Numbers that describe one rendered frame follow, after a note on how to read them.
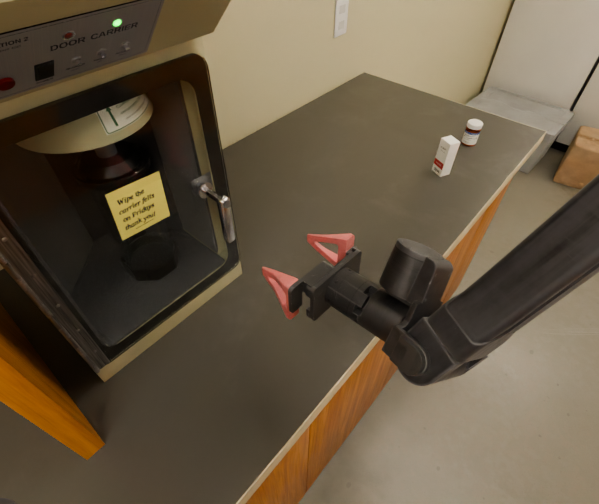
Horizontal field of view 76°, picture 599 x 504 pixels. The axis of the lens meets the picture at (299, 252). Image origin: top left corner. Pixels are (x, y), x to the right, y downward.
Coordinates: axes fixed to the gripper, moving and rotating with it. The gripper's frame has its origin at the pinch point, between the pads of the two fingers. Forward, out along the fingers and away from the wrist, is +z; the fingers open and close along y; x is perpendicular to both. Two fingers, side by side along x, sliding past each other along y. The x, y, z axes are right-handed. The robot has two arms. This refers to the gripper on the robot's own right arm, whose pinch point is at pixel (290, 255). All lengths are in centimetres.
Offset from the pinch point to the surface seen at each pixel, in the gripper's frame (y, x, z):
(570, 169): -249, 92, -9
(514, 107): -261, 67, 40
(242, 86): -44, 1, 62
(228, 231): 3.1, -0.8, 10.6
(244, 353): 8.6, 20.6, 4.1
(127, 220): 15.6, -8.2, 14.7
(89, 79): 13.7, -25.7, 14.8
